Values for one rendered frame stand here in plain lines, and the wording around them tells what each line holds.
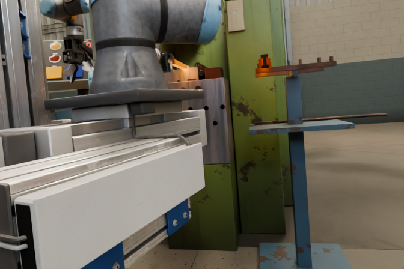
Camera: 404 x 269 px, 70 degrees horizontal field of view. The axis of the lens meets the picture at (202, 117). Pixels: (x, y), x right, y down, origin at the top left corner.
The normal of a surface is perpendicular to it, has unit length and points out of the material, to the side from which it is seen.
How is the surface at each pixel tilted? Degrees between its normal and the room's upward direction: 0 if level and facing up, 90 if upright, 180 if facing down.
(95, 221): 90
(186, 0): 77
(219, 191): 90
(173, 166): 90
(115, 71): 72
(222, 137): 90
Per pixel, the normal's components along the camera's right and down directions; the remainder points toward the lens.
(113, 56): -0.14, -0.25
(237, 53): -0.20, 0.06
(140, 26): 0.66, -0.02
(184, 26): 0.38, 0.60
